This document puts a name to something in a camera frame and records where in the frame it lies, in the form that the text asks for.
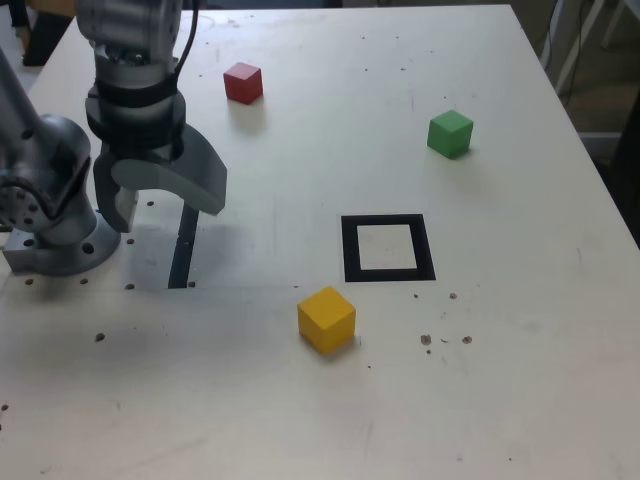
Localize black chair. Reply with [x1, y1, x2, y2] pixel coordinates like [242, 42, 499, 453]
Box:
[9, 0, 76, 67]

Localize white metal frame legs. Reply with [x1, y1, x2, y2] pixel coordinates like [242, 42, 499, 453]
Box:
[552, 0, 640, 96]

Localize black tape strip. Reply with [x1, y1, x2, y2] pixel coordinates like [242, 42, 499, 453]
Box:
[167, 200, 201, 290]

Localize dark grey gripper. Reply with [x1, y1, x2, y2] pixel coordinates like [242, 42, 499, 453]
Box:
[93, 123, 229, 234]

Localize red cube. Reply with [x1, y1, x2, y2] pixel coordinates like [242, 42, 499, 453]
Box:
[223, 61, 265, 105]

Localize green cube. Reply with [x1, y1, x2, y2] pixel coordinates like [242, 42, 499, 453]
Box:
[426, 109, 474, 160]

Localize black tape square outline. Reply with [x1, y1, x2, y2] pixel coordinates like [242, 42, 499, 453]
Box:
[340, 213, 437, 284]

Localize dark furniture piece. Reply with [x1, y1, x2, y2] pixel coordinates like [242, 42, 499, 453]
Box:
[613, 97, 640, 211]

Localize yellow cube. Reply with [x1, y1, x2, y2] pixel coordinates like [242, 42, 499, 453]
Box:
[296, 285, 357, 354]

